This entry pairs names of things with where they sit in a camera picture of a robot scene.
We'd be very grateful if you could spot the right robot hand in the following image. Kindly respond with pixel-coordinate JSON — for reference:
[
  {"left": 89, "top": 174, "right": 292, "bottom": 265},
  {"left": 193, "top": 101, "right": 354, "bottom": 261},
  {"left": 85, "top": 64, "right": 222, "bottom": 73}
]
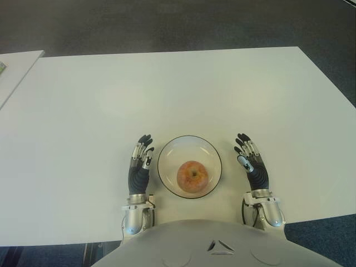
[{"left": 234, "top": 132, "right": 270, "bottom": 193}]

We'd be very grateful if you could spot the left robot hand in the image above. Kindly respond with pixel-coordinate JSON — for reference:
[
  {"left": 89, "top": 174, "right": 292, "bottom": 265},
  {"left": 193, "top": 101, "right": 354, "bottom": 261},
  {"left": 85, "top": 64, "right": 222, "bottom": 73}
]
[{"left": 127, "top": 134, "right": 155, "bottom": 195}]

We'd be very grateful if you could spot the red yellow apple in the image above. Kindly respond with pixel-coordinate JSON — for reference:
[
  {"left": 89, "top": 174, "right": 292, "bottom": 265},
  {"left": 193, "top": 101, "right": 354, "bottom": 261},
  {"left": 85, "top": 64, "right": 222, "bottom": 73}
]
[{"left": 176, "top": 160, "right": 209, "bottom": 192}]

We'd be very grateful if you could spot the white plate with black rim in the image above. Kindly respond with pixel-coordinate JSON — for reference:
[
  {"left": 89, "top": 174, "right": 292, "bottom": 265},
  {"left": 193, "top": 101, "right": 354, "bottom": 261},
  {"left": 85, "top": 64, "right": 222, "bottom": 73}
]
[{"left": 157, "top": 135, "right": 223, "bottom": 199}]

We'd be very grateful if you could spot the grey robot torso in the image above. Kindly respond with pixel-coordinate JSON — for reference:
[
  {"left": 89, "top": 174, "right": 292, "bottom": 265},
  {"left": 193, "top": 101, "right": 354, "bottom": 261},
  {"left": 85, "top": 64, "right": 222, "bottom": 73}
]
[{"left": 94, "top": 219, "right": 340, "bottom": 267}]

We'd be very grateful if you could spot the neighbouring white table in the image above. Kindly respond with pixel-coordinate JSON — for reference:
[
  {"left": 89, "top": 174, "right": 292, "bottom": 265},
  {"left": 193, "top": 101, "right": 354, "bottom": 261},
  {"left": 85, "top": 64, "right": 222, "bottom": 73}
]
[{"left": 0, "top": 50, "right": 46, "bottom": 111}]

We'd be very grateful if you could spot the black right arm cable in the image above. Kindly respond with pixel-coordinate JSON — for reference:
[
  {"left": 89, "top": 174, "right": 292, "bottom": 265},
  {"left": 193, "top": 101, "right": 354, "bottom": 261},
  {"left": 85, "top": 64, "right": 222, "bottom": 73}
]
[{"left": 240, "top": 198, "right": 258, "bottom": 226}]

